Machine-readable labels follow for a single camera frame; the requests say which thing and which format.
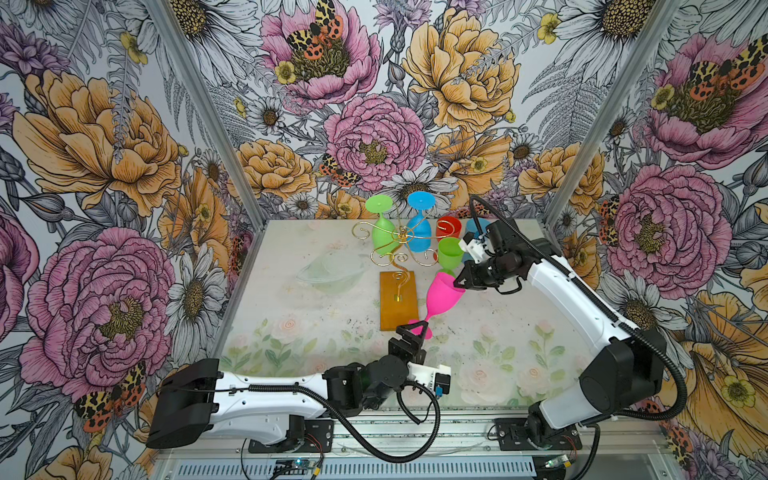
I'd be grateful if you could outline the green wine glass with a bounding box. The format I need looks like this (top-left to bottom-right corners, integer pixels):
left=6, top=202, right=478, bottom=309
left=438, top=236, right=464, bottom=271
left=365, top=194, right=399, bottom=256

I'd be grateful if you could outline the green circuit board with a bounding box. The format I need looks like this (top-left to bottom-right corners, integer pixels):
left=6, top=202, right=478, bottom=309
left=270, top=458, right=323, bottom=480

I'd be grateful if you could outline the back blue wine glass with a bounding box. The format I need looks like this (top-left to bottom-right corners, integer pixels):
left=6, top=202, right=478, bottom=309
left=406, top=191, right=436, bottom=253

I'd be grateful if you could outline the gold wire glass rack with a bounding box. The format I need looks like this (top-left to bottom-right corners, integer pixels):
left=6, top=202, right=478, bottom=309
left=352, top=220, right=438, bottom=271

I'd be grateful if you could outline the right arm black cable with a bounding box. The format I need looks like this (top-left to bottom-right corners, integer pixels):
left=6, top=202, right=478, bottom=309
left=467, top=193, right=688, bottom=421

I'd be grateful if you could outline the right aluminium corner post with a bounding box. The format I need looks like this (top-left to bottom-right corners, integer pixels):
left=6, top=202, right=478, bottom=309
left=543, top=1, right=681, bottom=228

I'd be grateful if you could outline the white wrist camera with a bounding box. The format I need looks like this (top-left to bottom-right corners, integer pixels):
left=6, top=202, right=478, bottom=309
left=459, top=232, right=491, bottom=264
left=408, top=363, right=452, bottom=398

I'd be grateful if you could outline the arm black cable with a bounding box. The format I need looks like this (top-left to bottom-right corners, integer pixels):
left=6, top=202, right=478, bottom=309
left=248, top=379, right=442, bottom=464
left=467, top=193, right=688, bottom=421

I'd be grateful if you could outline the left aluminium corner post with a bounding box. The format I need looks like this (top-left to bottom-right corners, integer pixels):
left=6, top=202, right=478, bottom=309
left=143, top=0, right=268, bottom=232

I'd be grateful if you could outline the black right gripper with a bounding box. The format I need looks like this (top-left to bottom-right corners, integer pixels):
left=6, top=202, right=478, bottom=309
left=453, top=253, right=519, bottom=292

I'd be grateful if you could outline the red wine glass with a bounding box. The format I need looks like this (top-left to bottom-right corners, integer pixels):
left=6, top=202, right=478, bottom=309
left=435, top=216, right=463, bottom=240

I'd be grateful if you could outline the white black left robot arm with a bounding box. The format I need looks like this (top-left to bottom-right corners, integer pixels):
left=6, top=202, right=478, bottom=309
left=146, top=323, right=451, bottom=451

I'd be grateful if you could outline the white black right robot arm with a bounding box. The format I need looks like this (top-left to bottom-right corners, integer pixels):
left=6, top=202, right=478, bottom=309
left=454, top=220, right=669, bottom=449

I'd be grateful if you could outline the wooden rack base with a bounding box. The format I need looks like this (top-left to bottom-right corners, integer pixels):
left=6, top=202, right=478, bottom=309
left=379, top=270, right=419, bottom=332

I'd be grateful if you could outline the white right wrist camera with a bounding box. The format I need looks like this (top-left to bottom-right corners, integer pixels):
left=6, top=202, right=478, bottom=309
left=459, top=232, right=491, bottom=264

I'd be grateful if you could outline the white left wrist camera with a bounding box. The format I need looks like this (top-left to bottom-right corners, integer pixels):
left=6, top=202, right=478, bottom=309
left=408, top=363, right=452, bottom=398

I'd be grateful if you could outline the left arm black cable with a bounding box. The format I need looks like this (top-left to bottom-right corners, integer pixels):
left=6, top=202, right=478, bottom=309
left=248, top=379, right=442, bottom=464

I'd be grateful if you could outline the aluminium corner post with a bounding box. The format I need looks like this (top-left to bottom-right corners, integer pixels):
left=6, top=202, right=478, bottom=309
left=143, top=0, right=268, bottom=232
left=543, top=1, right=681, bottom=228

